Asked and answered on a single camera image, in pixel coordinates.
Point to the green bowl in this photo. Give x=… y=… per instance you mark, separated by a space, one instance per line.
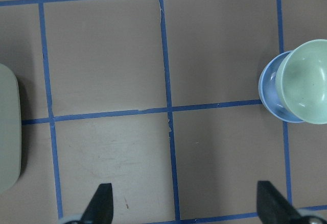
x=301 y=82

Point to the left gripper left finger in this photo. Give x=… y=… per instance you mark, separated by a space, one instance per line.
x=100 y=208

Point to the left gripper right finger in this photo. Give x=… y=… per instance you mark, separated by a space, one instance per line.
x=272 y=207

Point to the cream toaster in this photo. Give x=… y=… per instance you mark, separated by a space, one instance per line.
x=10 y=129

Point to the blue bowl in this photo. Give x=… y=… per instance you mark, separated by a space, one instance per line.
x=268 y=93

